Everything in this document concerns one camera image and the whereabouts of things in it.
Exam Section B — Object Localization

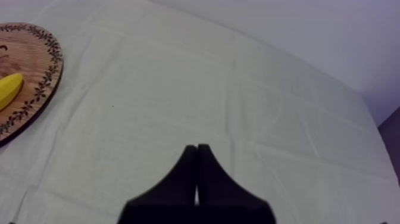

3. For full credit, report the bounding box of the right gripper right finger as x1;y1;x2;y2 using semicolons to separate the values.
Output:
196;143;277;224

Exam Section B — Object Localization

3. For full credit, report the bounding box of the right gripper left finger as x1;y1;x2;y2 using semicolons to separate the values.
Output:
117;144;198;224

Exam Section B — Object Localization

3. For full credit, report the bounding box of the round wooden board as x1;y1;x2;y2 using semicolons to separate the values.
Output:
0;22;64;147

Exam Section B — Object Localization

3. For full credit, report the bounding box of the yellow toy banana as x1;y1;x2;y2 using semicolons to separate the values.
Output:
0;73;24;111

